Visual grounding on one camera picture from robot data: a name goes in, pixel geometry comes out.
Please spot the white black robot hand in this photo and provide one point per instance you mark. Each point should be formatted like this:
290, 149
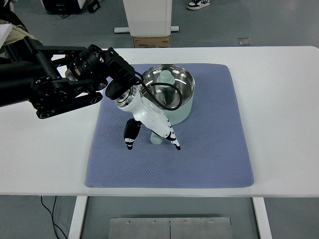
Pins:
144, 113

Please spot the green pot with handle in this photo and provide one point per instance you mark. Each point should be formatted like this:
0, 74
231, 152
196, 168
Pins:
180, 114

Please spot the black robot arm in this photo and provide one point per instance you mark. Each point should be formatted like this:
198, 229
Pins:
56, 79

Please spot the glass pot lid green knob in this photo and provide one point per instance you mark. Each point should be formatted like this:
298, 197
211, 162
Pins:
164, 95

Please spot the cardboard box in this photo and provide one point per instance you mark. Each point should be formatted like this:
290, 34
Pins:
151, 41

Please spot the blue quilted mat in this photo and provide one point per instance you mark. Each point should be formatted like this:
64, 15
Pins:
213, 151

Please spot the left white table leg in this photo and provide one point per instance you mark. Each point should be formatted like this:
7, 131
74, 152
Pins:
78, 217

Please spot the white table leg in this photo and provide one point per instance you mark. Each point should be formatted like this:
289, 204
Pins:
262, 218
78, 217

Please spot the metal floor plate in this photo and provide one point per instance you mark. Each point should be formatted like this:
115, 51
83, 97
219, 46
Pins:
171, 228

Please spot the white blue sneaker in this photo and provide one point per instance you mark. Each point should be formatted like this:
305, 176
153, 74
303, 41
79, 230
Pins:
198, 4

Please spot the grey floor socket cover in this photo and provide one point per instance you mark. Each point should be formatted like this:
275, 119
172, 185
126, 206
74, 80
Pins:
246, 41

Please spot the black device on floor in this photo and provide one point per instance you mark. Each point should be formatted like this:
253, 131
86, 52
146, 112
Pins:
70, 6

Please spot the seated person beige trousers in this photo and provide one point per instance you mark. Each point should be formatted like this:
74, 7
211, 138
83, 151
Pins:
18, 31

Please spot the right white table leg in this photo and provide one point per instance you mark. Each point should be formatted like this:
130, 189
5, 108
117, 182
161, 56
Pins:
262, 218

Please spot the white pedestal stand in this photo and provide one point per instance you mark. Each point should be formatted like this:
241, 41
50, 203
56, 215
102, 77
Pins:
148, 18

